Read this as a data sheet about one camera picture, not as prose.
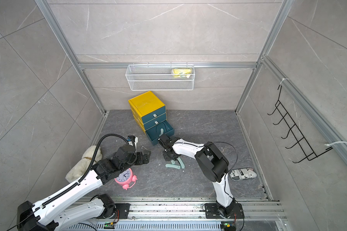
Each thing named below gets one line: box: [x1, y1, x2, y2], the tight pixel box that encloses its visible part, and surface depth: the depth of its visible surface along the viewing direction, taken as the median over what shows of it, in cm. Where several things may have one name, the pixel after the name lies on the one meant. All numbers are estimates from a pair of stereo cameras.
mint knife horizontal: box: [165, 163, 181, 170], surface depth 91 cm
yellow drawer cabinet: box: [128, 90, 175, 146], surface depth 98 cm
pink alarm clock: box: [114, 167, 138, 191], surface depth 83 cm
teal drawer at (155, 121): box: [143, 112, 167, 130], surface depth 99 cm
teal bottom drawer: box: [145, 119, 175, 146], surface depth 103 cm
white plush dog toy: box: [65, 145, 103, 183], surface depth 81 cm
